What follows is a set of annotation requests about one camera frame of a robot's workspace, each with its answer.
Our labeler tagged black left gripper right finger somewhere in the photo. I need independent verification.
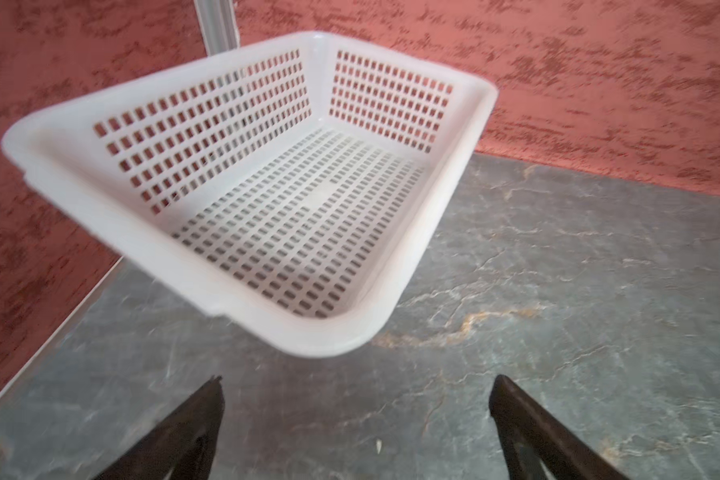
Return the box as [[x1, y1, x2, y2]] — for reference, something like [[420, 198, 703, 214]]
[[489, 375, 625, 479]]

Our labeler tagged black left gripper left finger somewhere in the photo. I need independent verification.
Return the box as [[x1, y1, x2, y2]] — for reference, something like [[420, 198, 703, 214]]
[[96, 376, 225, 479]]

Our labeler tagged aluminium left corner post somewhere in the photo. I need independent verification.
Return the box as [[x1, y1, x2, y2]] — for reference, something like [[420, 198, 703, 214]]
[[194, 0, 240, 56]]

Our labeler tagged white perforated plastic basket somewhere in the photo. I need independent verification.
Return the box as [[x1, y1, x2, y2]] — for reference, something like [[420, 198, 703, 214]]
[[1, 32, 499, 358]]

